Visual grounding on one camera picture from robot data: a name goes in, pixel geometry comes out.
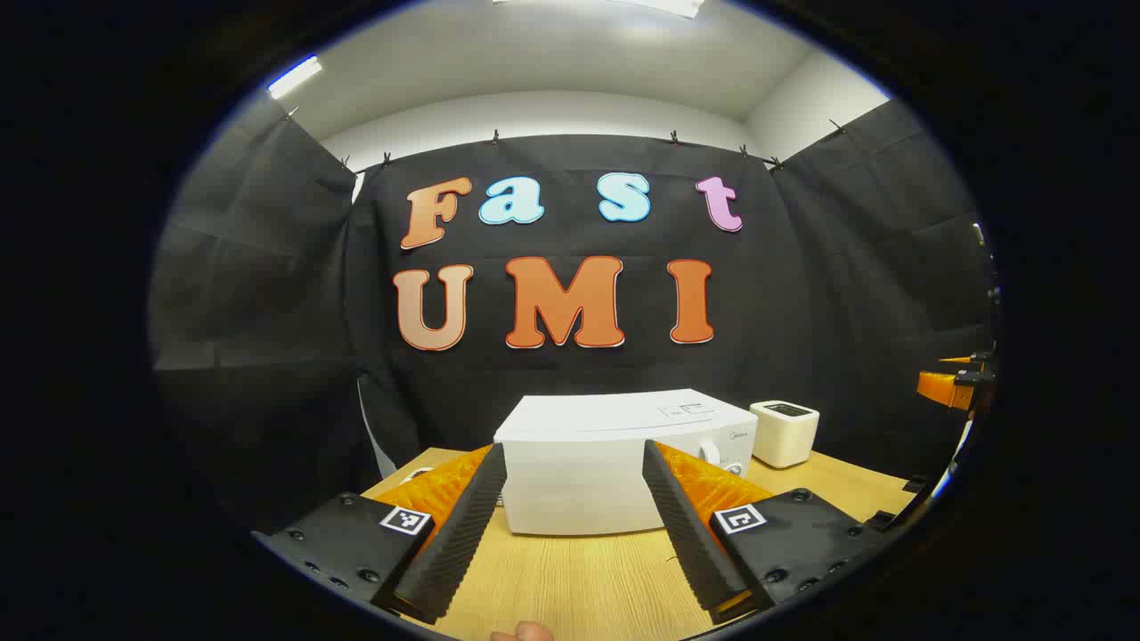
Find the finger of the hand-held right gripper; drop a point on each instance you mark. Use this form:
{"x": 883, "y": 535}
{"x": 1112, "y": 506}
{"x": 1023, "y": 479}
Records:
{"x": 944, "y": 389}

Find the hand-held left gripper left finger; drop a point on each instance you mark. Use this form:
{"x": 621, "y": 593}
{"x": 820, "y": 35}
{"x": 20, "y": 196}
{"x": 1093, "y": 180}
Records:
{"x": 454, "y": 543}

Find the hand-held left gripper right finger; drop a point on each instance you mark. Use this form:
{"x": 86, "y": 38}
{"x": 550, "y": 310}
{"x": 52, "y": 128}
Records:
{"x": 690, "y": 534}

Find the white microwave oven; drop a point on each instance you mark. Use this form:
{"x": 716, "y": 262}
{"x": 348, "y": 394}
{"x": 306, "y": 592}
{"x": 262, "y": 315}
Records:
{"x": 579, "y": 472}

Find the black table clamp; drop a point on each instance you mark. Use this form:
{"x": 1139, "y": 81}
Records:
{"x": 882, "y": 520}
{"x": 917, "y": 484}

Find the cream toaster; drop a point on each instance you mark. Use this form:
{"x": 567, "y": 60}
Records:
{"x": 784, "y": 436}

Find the white ceiling light tube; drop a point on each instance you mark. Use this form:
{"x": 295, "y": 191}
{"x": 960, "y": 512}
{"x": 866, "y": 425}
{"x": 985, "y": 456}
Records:
{"x": 294, "y": 77}

